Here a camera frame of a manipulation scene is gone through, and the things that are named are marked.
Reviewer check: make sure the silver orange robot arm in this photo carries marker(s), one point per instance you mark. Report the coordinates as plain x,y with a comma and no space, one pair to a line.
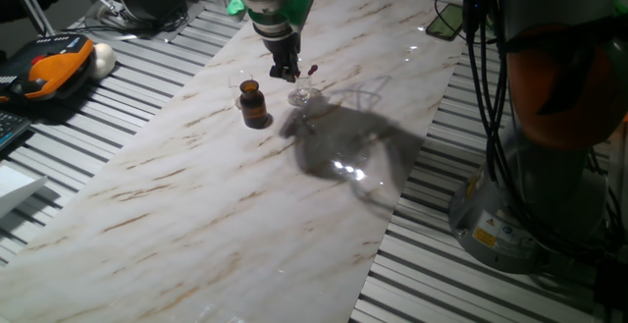
539,200

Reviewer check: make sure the brown glass bottle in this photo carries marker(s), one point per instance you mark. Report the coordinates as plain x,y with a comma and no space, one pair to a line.
254,109

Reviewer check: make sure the metal tripod leg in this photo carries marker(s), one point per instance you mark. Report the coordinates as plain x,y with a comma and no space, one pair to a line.
32,6

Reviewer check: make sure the black sleeved forearm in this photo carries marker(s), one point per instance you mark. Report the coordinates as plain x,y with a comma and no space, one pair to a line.
22,1

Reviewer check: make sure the marble pattern board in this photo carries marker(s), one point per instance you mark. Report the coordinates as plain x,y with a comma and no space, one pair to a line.
172,225

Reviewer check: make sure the white round plastic object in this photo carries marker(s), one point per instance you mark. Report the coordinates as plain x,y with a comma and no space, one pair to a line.
103,60

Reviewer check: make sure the wide clear glass beaker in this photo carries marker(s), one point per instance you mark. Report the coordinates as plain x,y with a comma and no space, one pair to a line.
304,96

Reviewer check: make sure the white paper sheet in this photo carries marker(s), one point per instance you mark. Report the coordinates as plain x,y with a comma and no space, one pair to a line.
15,188

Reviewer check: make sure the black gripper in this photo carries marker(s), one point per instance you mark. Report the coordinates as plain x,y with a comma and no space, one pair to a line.
283,50

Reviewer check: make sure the orange black teach pendant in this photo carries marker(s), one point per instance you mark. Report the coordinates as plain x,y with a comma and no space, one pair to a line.
54,65

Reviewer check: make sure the dark computer keyboard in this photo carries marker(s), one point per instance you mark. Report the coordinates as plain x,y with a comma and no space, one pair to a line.
11,129

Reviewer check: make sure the smartphone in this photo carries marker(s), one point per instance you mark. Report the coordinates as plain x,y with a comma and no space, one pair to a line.
445,22

